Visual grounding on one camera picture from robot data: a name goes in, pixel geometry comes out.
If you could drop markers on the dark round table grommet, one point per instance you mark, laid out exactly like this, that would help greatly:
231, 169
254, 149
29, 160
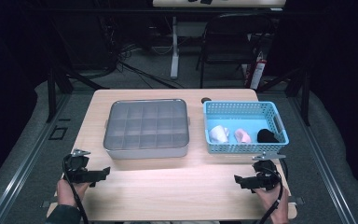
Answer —
205, 100

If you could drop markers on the blue perforated plastic basket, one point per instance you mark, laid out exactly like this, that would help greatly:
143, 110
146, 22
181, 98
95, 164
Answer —
245, 118

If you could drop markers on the black folding chair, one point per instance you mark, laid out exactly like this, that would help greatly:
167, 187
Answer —
230, 40

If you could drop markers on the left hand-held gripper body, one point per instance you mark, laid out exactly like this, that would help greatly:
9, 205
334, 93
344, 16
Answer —
76, 168

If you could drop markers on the black sock pair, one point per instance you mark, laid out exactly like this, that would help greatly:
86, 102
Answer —
266, 136

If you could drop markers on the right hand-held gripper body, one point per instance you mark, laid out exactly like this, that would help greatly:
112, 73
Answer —
268, 174

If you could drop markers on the transparent box lid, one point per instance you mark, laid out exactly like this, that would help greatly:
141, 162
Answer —
146, 124

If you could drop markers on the person's right hand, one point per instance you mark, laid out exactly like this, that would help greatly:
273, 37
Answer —
275, 207

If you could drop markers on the grey metal table bracket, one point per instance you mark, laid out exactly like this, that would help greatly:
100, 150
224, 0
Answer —
298, 201
46, 204

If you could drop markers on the pink sock pair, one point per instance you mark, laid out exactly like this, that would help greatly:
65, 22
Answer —
242, 136

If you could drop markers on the white desk leg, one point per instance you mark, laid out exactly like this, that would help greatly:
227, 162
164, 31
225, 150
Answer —
174, 56

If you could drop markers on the grey metal floor rail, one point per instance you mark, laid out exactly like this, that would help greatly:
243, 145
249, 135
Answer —
326, 177
18, 177

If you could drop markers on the red and white canister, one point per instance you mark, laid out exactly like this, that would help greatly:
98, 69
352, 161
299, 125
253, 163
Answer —
258, 73

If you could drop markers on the white compartment storage box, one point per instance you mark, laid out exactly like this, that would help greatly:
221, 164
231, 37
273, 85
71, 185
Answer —
146, 154

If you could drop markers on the black metal frame stand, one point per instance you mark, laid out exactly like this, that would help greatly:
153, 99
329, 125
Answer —
305, 93
51, 93

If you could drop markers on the person's left hand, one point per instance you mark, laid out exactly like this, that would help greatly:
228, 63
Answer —
67, 194

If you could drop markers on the white sock pair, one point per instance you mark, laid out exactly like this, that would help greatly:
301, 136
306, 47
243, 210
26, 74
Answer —
218, 134

